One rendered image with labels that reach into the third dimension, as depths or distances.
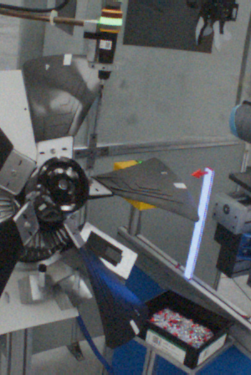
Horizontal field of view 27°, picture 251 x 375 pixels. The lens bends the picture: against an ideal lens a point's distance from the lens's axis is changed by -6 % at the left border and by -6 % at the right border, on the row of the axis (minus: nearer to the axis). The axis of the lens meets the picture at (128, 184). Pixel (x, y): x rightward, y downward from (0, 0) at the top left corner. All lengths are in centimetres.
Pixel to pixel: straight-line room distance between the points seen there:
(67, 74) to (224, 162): 137
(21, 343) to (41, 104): 64
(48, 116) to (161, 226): 127
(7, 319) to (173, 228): 132
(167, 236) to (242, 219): 78
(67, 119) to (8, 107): 29
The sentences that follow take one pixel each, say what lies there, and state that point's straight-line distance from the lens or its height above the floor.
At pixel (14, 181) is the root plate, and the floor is 120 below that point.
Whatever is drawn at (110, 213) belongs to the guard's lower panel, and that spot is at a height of 71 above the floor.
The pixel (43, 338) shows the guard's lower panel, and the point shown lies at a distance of 239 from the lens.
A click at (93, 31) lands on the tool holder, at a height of 153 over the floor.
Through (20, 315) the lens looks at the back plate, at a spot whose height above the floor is 86.
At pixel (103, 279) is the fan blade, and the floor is 104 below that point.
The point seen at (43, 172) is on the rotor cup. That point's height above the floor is 124.
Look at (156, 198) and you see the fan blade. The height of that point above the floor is 117.
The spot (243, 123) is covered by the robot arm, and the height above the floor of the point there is 122.
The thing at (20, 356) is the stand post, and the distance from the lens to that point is 149.
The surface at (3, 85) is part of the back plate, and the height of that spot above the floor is 133.
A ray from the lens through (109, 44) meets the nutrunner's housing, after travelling 110.
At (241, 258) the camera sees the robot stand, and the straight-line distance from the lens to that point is 180.
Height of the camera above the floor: 164
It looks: 22 degrees down
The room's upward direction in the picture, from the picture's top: 8 degrees clockwise
